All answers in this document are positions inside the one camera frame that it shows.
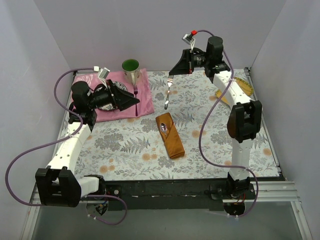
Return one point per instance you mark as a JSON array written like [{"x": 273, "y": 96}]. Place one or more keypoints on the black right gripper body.
[{"x": 188, "y": 61}]

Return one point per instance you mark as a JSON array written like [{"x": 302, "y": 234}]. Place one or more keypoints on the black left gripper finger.
[
  {"x": 124, "y": 104},
  {"x": 118, "y": 93}
]

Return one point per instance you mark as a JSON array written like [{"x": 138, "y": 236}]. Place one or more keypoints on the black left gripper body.
[{"x": 114, "y": 96}]

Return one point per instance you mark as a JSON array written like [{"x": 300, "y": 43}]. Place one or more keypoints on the silver metal fork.
[{"x": 168, "y": 92}]

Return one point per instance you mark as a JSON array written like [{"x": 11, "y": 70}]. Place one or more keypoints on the silver metal spoon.
[{"x": 164, "y": 129}]

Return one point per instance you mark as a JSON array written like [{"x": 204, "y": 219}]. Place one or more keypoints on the orange cloth napkin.
[{"x": 171, "y": 139}]

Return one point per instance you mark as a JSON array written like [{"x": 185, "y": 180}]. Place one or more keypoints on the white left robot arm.
[{"x": 57, "y": 184}]

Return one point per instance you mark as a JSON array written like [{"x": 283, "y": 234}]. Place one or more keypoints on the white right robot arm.
[{"x": 245, "y": 117}]

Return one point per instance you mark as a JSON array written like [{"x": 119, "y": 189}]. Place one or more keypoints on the green inside floral mug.
[{"x": 131, "y": 69}]

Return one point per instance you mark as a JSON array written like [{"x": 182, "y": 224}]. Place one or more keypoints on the blue floral ceramic plate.
[{"x": 117, "y": 85}]

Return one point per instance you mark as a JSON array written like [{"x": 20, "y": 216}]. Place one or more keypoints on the pink cloth placemat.
[{"x": 145, "y": 107}]

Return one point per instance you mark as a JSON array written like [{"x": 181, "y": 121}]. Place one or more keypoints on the floral patterned table mat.
[{"x": 132, "y": 148}]

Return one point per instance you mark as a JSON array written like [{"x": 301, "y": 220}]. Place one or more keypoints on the woven bamboo basket tray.
[{"x": 244, "y": 85}]

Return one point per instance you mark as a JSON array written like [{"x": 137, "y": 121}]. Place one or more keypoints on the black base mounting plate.
[{"x": 206, "y": 194}]

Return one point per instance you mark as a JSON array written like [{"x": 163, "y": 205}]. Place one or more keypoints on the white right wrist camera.
[{"x": 189, "y": 39}]

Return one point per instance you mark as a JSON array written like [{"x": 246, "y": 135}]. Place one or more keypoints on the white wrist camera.
[
  {"x": 189, "y": 39},
  {"x": 103, "y": 74}
]

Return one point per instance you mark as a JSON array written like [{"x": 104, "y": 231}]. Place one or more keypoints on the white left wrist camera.
[{"x": 103, "y": 74}]

